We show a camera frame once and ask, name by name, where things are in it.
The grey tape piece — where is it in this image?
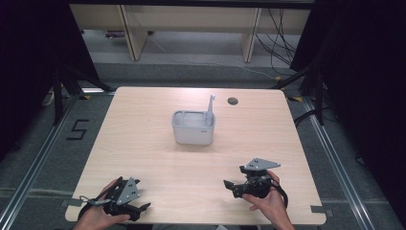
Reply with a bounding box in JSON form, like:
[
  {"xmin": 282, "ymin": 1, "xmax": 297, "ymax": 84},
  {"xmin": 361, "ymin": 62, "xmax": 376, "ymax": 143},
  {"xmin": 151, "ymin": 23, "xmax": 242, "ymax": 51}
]
[
  {"xmin": 309, "ymin": 204, "xmax": 335, "ymax": 219},
  {"xmin": 60, "ymin": 197, "xmax": 84, "ymax": 208}
]

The person's right hand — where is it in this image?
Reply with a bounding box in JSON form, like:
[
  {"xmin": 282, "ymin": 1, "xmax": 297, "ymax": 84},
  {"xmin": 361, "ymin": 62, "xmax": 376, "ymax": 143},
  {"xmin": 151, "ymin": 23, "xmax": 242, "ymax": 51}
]
[{"xmin": 241, "ymin": 170, "xmax": 296, "ymax": 230}]

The beige wooden desk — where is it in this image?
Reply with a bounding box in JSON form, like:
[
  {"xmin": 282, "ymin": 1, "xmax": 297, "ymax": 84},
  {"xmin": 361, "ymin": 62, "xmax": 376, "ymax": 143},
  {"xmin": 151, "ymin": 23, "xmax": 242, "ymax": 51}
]
[{"xmin": 69, "ymin": 3, "xmax": 312, "ymax": 63}]

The silver metal floor rail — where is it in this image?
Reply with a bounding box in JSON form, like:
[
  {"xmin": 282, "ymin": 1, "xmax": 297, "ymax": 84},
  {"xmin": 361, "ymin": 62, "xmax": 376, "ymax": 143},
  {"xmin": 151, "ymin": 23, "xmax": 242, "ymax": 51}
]
[
  {"xmin": 301, "ymin": 95, "xmax": 379, "ymax": 230},
  {"xmin": 0, "ymin": 92, "xmax": 82, "ymax": 230}
]

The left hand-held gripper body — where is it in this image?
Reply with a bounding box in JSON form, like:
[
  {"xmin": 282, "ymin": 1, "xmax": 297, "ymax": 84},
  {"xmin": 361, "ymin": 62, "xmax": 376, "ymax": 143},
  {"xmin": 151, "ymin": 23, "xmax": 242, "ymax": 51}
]
[{"xmin": 95, "ymin": 176, "xmax": 144, "ymax": 217}]

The thin white floor cable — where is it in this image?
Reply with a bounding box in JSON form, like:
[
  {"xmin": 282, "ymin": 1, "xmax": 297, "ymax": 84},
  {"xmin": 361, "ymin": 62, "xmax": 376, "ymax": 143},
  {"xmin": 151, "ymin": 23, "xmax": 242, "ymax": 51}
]
[{"xmin": 188, "ymin": 59, "xmax": 280, "ymax": 81}]

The person's left hand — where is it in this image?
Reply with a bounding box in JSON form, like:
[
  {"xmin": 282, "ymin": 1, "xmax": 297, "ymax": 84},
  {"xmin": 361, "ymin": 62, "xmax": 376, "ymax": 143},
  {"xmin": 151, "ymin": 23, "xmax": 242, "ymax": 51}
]
[{"xmin": 72, "ymin": 178, "xmax": 132, "ymax": 230}]

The black curtain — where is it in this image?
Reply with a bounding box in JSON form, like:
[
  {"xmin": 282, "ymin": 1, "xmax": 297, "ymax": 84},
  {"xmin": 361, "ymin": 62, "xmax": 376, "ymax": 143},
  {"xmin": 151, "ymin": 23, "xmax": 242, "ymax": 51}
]
[
  {"xmin": 289, "ymin": 0, "xmax": 406, "ymax": 221},
  {"xmin": 0, "ymin": 0, "xmax": 103, "ymax": 161}
]

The black metal stand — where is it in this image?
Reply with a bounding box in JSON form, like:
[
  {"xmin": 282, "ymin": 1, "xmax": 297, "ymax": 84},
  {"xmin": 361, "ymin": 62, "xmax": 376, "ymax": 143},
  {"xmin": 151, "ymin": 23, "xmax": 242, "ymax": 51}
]
[
  {"xmin": 52, "ymin": 63, "xmax": 116, "ymax": 127},
  {"xmin": 271, "ymin": 61, "xmax": 327, "ymax": 127}
]

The white plastic holder box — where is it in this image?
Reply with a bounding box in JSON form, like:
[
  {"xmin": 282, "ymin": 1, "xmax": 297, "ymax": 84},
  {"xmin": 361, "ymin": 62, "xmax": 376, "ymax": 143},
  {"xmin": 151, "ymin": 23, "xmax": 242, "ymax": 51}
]
[{"xmin": 170, "ymin": 109, "xmax": 216, "ymax": 147}]

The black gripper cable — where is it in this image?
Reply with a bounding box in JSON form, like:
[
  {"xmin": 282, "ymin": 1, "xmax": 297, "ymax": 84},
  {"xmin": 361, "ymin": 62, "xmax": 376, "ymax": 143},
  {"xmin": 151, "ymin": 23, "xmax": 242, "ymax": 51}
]
[{"xmin": 270, "ymin": 179, "xmax": 290, "ymax": 209}]

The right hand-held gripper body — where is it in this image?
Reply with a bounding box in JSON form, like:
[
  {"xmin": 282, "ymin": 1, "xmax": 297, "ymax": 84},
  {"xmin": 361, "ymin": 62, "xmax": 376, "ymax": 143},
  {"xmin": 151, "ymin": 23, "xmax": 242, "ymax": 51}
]
[{"xmin": 238, "ymin": 157, "xmax": 282, "ymax": 199}]

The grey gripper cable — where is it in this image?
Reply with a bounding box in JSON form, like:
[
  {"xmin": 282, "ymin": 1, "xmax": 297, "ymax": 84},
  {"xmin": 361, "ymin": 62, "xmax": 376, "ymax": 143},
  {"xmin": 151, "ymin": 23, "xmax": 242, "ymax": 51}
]
[{"xmin": 79, "ymin": 195, "xmax": 113, "ymax": 207}]

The bundle of black cables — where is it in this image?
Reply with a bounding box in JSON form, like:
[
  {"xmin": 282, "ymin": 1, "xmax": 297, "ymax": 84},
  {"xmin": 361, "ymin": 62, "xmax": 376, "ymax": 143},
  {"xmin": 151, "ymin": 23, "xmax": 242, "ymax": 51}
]
[{"xmin": 255, "ymin": 8, "xmax": 299, "ymax": 77}]

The white electric toothbrush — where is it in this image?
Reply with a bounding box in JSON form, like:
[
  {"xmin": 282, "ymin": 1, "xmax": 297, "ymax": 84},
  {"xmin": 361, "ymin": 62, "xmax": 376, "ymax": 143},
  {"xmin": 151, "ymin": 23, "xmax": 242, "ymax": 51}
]
[{"xmin": 204, "ymin": 93, "xmax": 217, "ymax": 128}]

